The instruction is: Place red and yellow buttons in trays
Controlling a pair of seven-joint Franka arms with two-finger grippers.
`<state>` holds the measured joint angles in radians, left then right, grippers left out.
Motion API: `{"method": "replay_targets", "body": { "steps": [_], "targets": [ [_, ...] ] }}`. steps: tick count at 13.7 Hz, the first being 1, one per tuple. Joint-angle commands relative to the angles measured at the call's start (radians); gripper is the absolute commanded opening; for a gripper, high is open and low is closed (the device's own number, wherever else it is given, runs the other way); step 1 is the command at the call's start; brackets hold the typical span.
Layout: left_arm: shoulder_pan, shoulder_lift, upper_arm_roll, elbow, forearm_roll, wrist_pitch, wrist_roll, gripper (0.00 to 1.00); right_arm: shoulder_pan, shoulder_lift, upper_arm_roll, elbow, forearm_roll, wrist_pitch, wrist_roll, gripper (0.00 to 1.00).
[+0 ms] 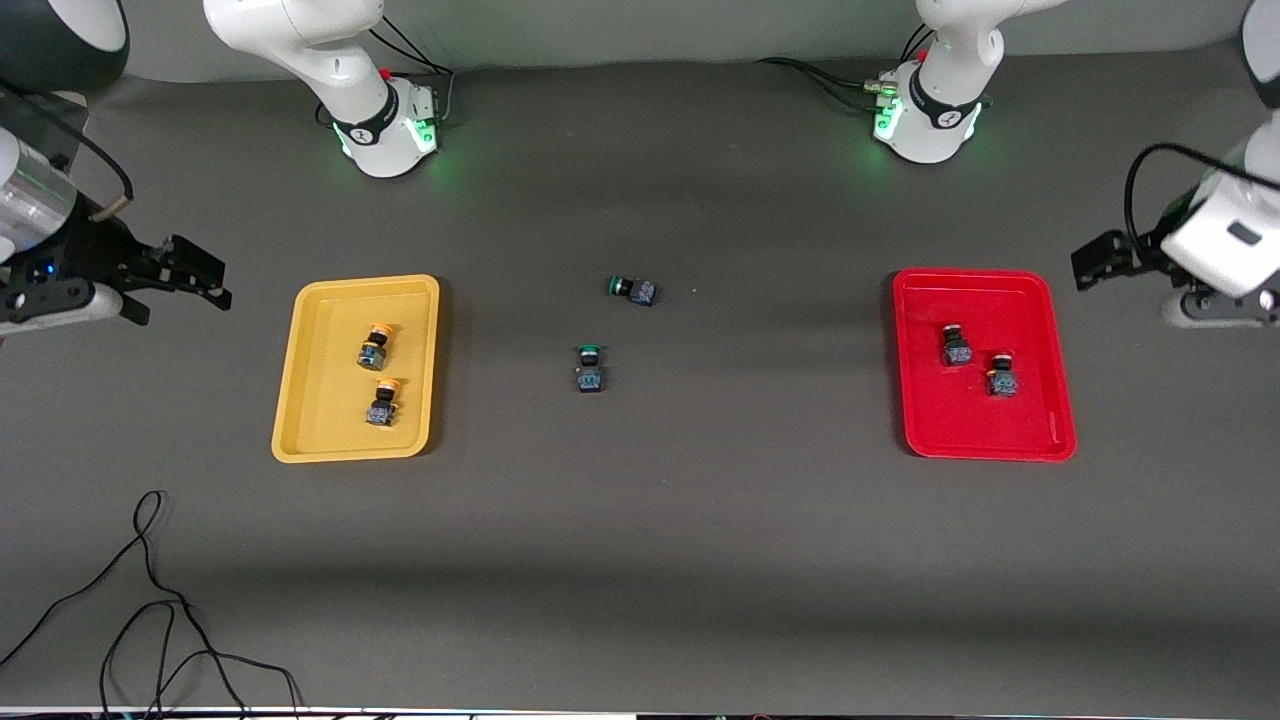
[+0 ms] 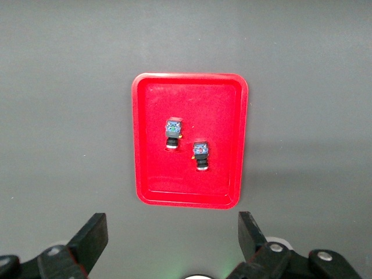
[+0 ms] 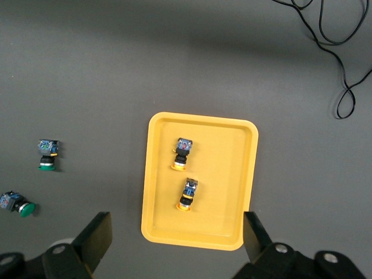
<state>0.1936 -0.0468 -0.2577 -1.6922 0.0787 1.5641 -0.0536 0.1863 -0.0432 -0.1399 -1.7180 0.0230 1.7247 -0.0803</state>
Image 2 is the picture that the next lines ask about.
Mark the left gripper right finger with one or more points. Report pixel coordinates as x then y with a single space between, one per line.
253 244

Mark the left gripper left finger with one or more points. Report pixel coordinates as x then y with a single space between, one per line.
87 244

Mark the red push button switch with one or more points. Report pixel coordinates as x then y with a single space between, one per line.
173 129
201 151

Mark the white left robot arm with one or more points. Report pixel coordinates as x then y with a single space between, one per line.
199 277

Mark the dark grey table mat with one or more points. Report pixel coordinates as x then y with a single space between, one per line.
58 116

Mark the red plastic tray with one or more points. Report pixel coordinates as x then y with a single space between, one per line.
189 96

